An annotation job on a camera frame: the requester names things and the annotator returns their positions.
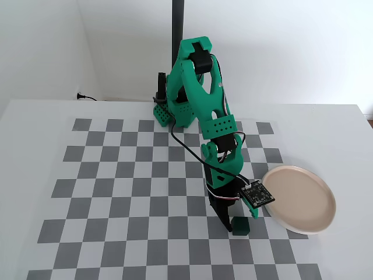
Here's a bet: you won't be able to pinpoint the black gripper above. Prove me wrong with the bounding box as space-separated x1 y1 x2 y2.
205 166 261 233

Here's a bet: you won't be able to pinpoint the dark green dice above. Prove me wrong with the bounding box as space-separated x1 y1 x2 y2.
232 216 251 236

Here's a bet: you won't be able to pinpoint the green perforated robot base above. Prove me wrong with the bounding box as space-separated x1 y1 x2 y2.
153 99 195 128

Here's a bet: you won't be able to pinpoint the beige round plate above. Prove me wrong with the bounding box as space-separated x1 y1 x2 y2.
261 164 337 235

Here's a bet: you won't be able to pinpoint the grey white checkerboard mat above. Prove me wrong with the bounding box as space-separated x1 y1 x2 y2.
27 118 323 280

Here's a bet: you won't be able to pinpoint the black vertical pole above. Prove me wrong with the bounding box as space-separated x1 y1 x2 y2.
171 0 186 64

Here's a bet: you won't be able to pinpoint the black camera circuit board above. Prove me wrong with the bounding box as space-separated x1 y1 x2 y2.
240 180 276 208

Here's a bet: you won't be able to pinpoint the black camera cable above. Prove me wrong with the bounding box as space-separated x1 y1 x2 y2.
170 115 250 186

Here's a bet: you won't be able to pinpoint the black wall plug cable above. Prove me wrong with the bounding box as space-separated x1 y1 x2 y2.
76 92 98 102

